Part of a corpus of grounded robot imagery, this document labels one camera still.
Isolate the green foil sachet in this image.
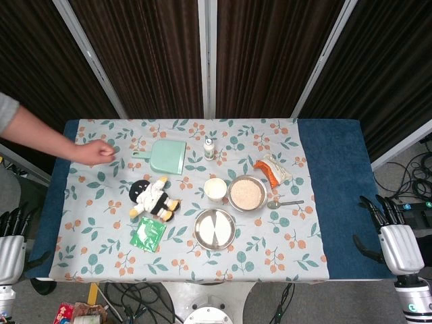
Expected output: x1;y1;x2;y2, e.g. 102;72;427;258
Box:
130;216;167;253

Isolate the black shoe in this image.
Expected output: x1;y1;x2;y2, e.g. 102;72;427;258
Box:
30;278;57;296

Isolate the black white plush doll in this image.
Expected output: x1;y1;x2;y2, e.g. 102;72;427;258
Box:
128;175;182;223

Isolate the round steel plate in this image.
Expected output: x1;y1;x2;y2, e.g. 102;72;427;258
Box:
193;208;237;251

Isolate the metal bowl with grains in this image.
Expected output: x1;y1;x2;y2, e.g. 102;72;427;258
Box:
227;175;269;213

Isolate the black power strip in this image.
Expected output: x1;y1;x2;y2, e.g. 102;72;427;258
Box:
394;201;432;213

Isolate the metal spoon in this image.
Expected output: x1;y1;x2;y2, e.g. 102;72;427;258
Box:
267;200;305;210

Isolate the blue table cover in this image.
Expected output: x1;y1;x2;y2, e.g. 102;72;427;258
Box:
25;118;396;281

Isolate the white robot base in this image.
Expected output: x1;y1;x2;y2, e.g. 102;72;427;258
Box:
161;281;254;324

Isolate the yellow strip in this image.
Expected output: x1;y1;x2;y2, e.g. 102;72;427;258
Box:
87;282;101;304

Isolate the person forearm grey sleeve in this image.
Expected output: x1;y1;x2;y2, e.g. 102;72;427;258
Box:
0;92;77;162

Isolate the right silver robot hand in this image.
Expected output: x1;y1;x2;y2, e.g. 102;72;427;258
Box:
352;194;425;275

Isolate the orange white snack packet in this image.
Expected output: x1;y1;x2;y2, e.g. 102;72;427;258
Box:
253;153;293;189

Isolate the mint green dustpan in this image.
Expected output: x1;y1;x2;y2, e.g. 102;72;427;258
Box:
131;140;187;176

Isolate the bare person hand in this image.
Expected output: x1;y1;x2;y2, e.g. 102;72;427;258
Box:
70;139;116;166

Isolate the red snack package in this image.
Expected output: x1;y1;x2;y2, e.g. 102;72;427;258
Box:
53;302;75;324

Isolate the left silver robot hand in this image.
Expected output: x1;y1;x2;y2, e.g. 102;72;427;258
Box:
0;201;51;286

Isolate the white floral paper cup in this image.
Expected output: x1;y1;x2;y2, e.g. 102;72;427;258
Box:
203;178;227;203

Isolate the floral tablecloth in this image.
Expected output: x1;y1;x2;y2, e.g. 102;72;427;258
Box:
49;117;330;283

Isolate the dark corrugated partition panel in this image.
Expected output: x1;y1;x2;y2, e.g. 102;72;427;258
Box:
0;0;128;186
292;0;432;171
207;0;358;119
52;0;209;119

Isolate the brown crumpled package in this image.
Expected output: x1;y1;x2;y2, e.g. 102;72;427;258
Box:
72;302;109;324

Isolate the black cable tangle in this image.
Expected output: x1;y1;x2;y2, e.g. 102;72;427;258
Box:
103;282;176;324

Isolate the small white bottle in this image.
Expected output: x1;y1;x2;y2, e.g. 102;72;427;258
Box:
203;137;216;161

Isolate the black floor cable bundle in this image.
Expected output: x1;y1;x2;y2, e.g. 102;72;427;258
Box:
373;137;432;203

